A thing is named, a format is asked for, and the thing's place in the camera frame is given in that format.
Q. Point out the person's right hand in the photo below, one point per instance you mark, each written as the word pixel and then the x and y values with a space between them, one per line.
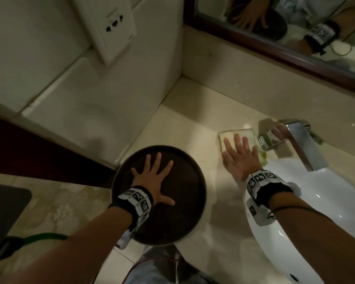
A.
pixel 242 162

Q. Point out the person's left hand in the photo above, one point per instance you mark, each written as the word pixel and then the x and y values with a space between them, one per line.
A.
pixel 151 183

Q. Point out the white green-edged cleaning cloth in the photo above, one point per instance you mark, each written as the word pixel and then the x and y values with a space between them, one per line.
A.
pixel 248 132

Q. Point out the dark round tray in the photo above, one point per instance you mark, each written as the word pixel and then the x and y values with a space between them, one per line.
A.
pixel 183 183

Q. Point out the person's left forearm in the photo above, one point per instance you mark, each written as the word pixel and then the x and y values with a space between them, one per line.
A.
pixel 71 251

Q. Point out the person's grey trousers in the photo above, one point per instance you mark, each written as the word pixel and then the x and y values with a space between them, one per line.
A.
pixel 153 269

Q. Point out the white oval sink basin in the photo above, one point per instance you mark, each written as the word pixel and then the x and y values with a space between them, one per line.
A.
pixel 337 186

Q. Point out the black left wristband with markers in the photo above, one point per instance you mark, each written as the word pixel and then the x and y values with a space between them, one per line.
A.
pixel 127 207

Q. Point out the black wristband with markers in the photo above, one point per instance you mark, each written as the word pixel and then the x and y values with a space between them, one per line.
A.
pixel 127 207
pixel 272 192

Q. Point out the black right wristband with markers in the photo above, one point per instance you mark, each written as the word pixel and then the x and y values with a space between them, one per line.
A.
pixel 272 192

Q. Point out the chrome faucet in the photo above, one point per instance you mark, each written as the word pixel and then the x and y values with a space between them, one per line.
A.
pixel 307 144

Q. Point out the dark wooden framed mirror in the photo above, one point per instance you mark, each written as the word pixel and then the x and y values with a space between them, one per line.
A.
pixel 284 53

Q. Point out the dark wooden ledge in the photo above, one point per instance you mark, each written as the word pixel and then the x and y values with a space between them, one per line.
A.
pixel 32 150

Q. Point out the black device box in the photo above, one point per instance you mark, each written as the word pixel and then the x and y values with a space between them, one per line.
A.
pixel 6 215

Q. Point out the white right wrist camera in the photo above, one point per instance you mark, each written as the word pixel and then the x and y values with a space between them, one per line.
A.
pixel 256 214

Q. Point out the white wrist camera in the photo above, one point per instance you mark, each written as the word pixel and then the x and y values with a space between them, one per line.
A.
pixel 125 238
pixel 256 214

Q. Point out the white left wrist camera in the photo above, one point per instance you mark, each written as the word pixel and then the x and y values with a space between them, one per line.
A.
pixel 125 238

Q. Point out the white wall socket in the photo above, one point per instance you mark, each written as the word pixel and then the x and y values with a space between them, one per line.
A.
pixel 112 29

